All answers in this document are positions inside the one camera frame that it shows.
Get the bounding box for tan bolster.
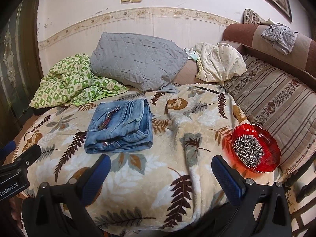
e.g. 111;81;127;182
173;59;205;86

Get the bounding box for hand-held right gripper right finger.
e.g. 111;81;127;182
211;155;293;237

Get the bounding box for brown sofa backrest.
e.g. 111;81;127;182
221;23;316;84

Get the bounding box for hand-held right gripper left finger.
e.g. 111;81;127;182
21;154;129;237

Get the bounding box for red glass bowl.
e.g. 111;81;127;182
222;125;281;174

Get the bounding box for sunflower seeds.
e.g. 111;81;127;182
233;136;265;166

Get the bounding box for dark wooden chair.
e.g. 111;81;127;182
284;158;316;237

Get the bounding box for striped sofa cushion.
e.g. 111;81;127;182
223;54;316;176

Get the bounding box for white green patterned cloth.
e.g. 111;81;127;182
184;47;201;62

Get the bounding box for green checkered blanket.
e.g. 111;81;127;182
30;53;130;109

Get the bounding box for grey crumpled cloth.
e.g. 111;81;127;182
261;24;299;55

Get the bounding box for cream crumpled cloth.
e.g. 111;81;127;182
195;42;247;82

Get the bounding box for blue denim pants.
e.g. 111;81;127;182
84;98;154;155

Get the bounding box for grey quilted pillow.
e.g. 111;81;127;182
90;32;188;94

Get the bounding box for wooden stained-glass door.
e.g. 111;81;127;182
0;0;43;139

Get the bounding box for black pen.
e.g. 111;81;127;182
196;86;220;94

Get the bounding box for beige leaf-print blanket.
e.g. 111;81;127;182
12;84;284;230

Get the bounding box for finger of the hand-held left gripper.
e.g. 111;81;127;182
2;144;42;166
0;141;17;157

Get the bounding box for small striped pillow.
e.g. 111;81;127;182
244;8;266;25

